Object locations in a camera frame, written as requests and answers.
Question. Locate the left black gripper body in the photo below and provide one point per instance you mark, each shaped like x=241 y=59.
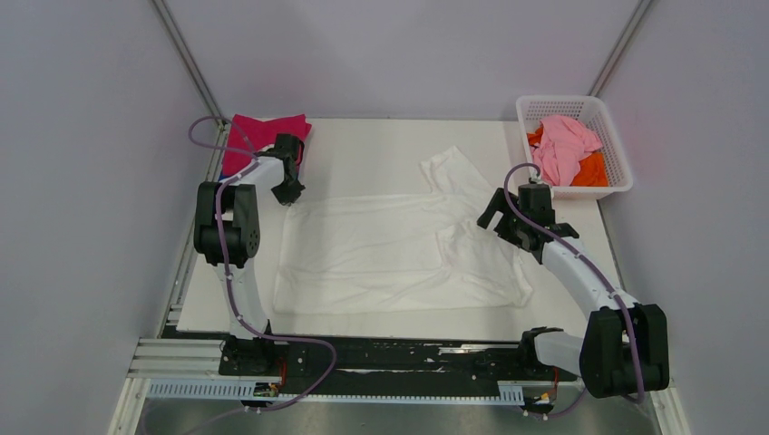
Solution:
x=288 y=191

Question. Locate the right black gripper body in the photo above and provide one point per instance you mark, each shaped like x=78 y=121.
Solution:
x=510 y=231

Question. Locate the white printed t shirt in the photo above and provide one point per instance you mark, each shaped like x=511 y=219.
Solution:
x=396 y=253

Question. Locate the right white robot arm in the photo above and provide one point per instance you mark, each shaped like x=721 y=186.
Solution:
x=624 y=350

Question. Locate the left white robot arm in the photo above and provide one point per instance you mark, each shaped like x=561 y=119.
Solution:
x=227 y=233

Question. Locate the folded magenta t shirt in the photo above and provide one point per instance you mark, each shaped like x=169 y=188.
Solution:
x=261 y=134

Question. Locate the pink t shirt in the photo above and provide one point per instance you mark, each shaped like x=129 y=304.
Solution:
x=562 y=150

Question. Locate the orange t shirt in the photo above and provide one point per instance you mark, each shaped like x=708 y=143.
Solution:
x=592 y=171

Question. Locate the white plastic basket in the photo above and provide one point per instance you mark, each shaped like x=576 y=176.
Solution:
x=593 y=113

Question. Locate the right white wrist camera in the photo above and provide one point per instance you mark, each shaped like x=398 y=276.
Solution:
x=533 y=179

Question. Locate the white slotted cable duct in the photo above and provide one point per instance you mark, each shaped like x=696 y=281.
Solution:
x=506 y=394

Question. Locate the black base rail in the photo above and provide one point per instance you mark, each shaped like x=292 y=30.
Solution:
x=336 y=365

